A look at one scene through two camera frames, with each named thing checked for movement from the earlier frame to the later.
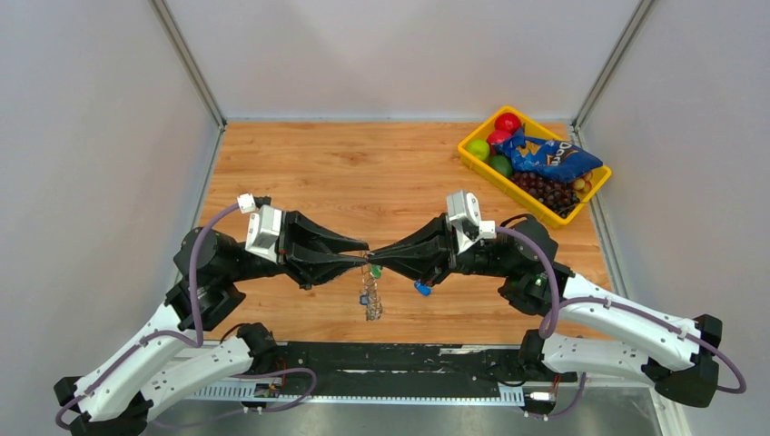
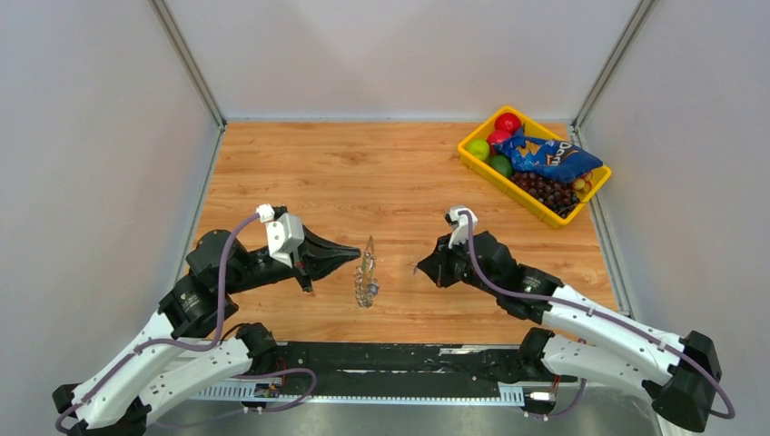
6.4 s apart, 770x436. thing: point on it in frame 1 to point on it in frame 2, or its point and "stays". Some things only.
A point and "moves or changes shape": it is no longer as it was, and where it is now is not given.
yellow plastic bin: (484, 129) stays
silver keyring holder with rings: (369, 296) moves or changes shape
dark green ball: (502, 163) stays
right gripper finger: (431, 236) to (432, 267)
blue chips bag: (553, 160) stays
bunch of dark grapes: (557, 195) stays
